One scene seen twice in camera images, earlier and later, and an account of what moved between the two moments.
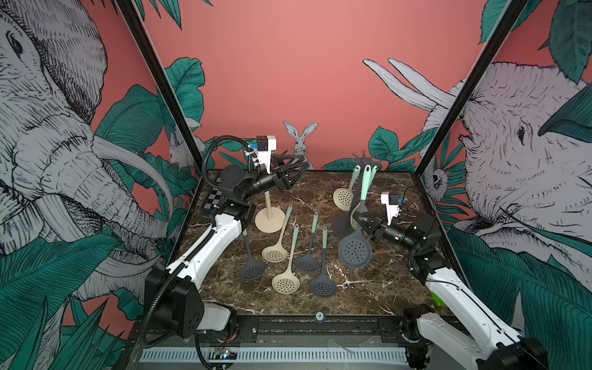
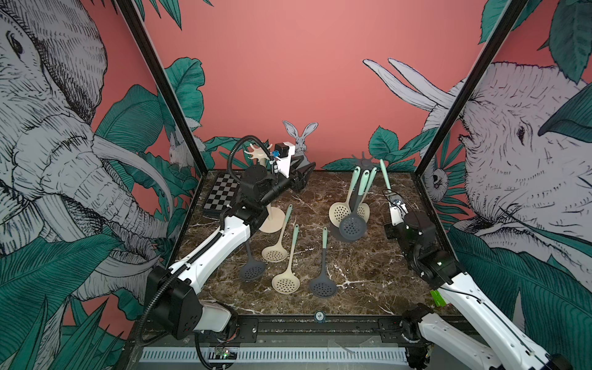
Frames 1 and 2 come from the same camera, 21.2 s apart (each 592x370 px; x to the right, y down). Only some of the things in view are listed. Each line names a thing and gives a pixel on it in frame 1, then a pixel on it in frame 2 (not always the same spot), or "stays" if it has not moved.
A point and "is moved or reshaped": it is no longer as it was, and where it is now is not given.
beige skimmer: [343, 198] is moved or reshaped
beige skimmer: [287, 283] stays
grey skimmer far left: [251, 270] stays
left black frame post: [194, 148] stays
